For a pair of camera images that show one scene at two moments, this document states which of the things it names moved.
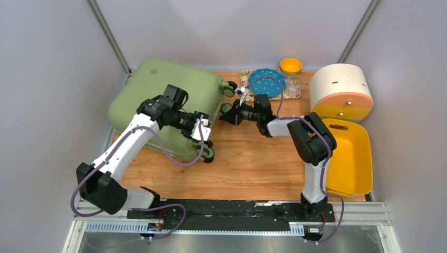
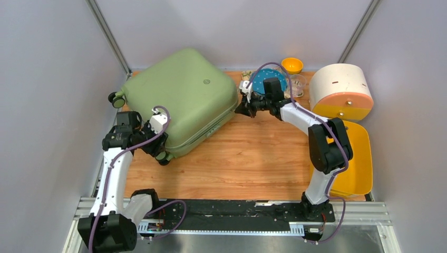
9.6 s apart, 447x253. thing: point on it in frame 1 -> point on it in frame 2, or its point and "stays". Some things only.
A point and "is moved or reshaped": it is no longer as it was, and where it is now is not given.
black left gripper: [198, 116] -> [156, 148]
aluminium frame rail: [369, 213] stays
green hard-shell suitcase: [148, 78] is moved or reshaped
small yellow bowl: [290, 66] stays
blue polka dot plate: [267, 81] stays
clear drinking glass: [294, 85] stays
